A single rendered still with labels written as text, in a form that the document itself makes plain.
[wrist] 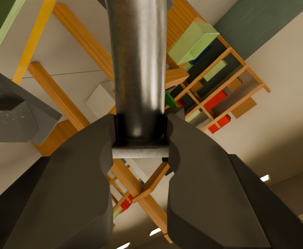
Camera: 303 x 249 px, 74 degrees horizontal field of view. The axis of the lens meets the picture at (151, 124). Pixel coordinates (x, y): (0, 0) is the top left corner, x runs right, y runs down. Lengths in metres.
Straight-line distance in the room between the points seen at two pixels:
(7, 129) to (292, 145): 6.58
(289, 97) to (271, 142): 1.30
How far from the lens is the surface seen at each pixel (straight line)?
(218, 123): 5.82
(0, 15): 0.38
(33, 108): 0.22
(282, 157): 6.77
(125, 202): 6.05
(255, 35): 6.09
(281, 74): 6.15
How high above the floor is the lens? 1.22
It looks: 3 degrees down
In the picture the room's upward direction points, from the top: 139 degrees clockwise
